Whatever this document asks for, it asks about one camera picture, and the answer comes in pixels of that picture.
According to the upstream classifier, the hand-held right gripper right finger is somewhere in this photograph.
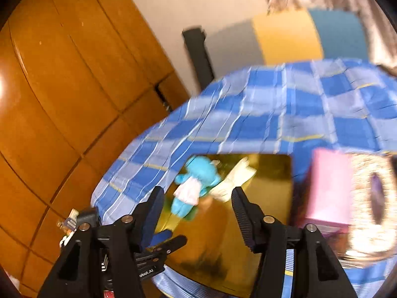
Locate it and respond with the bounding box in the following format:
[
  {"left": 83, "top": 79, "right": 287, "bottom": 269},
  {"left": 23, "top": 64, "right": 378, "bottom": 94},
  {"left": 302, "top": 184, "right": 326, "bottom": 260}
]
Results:
[{"left": 231, "top": 187, "right": 359, "bottom": 298}]

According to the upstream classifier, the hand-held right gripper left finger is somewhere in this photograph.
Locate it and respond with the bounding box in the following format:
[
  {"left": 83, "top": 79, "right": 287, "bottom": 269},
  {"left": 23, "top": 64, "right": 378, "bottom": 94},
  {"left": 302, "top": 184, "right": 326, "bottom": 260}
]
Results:
[{"left": 37, "top": 186, "right": 165, "bottom": 298}]

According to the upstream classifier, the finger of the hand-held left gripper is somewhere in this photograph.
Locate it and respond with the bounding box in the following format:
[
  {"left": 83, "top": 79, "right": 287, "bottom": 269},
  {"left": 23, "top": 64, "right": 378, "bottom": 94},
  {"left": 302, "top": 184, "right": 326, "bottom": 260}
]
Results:
[{"left": 144, "top": 230, "right": 188, "bottom": 257}]

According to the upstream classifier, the gold tray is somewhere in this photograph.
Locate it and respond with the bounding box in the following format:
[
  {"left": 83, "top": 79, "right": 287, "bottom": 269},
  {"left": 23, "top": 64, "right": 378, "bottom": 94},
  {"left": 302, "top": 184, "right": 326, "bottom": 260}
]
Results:
[{"left": 155, "top": 153, "right": 294, "bottom": 298}]

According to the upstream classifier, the cream soft toy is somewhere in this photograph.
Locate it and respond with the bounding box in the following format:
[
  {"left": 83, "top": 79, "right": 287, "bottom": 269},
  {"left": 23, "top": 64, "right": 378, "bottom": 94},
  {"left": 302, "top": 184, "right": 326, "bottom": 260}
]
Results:
[{"left": 211, "top": 158, "right": 258, "bottom": 202}]

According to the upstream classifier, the blue plush toy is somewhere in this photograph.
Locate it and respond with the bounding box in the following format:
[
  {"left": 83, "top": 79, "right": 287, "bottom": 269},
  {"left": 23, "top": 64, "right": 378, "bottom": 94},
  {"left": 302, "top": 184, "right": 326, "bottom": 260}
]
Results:
[{"left": 169, "top": 156, "right": 222, "bottom": 219}]

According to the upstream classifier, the pink box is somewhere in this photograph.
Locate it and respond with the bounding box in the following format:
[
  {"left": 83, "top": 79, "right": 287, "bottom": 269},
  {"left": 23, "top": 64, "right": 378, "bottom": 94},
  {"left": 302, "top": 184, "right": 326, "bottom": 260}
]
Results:
[{"left": 305, "top": 148, "right": 356, "bottom": 235}]

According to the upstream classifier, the leopard print scrunchie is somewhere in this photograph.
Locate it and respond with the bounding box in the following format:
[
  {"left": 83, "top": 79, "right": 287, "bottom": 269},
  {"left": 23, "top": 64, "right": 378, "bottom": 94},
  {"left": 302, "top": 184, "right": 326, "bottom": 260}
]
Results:
[{"left": 341, "top": 153, "right": 397, "bottom": 267}]

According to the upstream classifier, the blue plaid bedsheet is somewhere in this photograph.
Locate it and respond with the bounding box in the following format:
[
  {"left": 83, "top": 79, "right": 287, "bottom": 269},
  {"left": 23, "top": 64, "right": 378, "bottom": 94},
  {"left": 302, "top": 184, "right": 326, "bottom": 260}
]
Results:
[{"left": 91, "top": 59, "right": 397, "bottom": 298}]

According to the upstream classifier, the wooden wardrobe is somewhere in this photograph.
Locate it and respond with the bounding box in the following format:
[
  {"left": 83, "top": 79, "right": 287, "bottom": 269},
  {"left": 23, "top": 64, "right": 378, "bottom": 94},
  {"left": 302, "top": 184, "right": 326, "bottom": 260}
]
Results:
[{"left": 0, "top": 0, "right": 190, "bottom": 295}]

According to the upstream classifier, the grey yellow blue headboard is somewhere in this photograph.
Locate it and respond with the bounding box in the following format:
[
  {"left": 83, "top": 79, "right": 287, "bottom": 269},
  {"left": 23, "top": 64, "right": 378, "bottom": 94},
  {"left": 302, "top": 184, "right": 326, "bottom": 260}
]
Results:
[{"left": 205, "top": 8, "right": 369, "bottom": 66}]

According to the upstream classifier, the black bed post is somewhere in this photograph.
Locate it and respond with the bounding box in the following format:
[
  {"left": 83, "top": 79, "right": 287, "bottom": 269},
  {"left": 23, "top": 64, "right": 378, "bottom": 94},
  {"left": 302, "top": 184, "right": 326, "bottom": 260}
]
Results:
[{"left": 182, "top": 28, "right": 216, "bottom": 89}]

